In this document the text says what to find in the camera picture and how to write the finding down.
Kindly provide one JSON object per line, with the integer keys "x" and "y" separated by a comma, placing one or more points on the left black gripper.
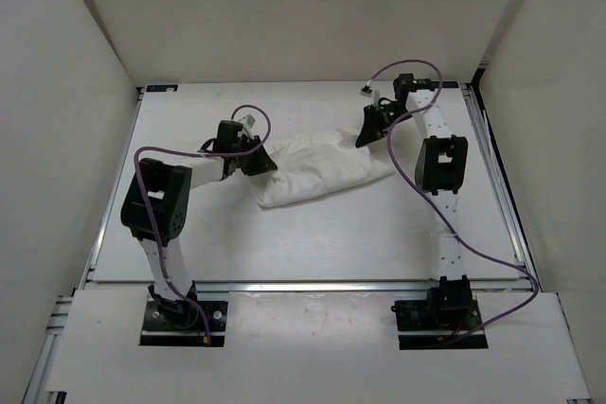
{"x": 261, "y": 164}

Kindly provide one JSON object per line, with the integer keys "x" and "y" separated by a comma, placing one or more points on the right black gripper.
{"x": 373, "y": 128}

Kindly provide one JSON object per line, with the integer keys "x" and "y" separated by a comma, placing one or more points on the white pleated skirt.
{"x": 314, "y": 166}

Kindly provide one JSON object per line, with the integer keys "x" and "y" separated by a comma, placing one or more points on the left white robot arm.
{"x": 156, "y": 204}

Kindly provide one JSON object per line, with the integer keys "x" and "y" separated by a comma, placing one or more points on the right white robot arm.
{"x": 440, "y": 167}

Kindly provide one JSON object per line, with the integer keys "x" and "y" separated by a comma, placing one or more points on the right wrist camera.
{"x": 372, "y": 94}

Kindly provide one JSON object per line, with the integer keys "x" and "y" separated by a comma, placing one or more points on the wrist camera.
{"x": 248, "y": 122}
{"x": 372, "y": 94}

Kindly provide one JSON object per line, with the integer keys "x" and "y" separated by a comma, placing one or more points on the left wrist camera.
{"x": 248, "y": 122}

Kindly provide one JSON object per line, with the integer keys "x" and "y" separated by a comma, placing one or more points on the aluminium frame rail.
{"x": 520, "y": 284}

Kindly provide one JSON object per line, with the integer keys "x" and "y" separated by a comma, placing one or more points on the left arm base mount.
{"x": 161, "y": 327}

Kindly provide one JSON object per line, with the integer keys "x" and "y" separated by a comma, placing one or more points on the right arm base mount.
{"x": 448, "y": 317}

